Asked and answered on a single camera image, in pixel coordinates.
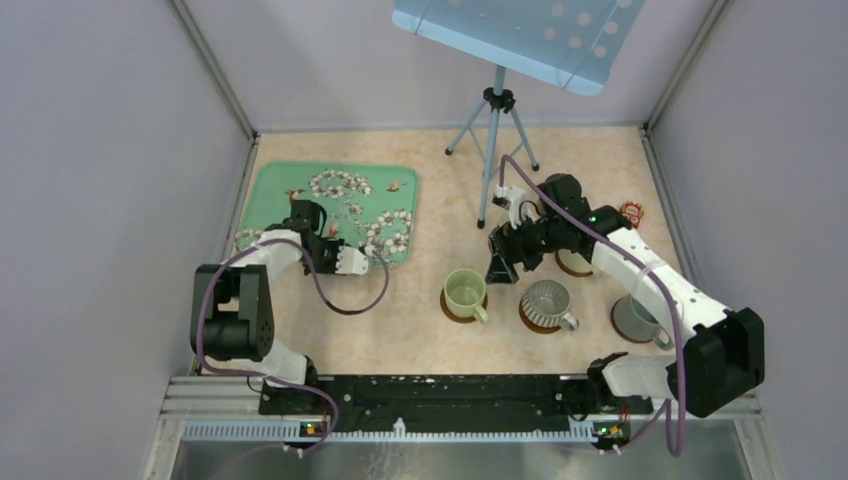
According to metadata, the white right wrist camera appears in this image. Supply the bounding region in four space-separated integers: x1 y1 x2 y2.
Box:
492 186 540 228

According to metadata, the blue music stand with tripod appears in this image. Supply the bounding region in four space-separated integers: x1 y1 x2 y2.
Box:
392 0 644 228

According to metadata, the metallic grey cup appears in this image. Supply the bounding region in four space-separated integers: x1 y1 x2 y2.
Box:
520 280 580 331

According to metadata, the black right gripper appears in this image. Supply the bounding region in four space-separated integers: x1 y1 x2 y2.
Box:
486 209 564 284

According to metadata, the small red toy packet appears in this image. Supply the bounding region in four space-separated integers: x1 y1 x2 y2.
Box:
619 201 645 229

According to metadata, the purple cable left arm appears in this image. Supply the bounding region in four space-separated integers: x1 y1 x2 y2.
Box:
189 238 392 458

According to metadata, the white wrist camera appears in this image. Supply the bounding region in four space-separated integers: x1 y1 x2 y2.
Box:
492 186 540 228
335 245 371 276

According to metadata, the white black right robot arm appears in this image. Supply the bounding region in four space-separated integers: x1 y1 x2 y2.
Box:
485 174 765 418

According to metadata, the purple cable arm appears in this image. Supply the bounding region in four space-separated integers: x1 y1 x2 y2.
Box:
498 155 689 458
189 238 392 458

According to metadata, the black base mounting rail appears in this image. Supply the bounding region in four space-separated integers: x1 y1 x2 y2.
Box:
258 374 654 433

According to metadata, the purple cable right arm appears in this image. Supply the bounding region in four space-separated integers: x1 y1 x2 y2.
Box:
498 155 689 458

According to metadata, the dark brown wooden coaster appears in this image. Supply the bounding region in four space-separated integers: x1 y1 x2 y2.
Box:
440 289 489 324

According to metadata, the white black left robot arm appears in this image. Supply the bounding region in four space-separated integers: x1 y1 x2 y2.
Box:
190 200 344 414

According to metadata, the pale green cup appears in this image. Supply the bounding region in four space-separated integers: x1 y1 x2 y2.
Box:
442 269 487 305

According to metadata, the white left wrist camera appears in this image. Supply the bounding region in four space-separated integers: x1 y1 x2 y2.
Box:
335 245 371 276

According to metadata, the green floral serving tray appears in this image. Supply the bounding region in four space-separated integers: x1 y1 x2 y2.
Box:
234 161 419 268

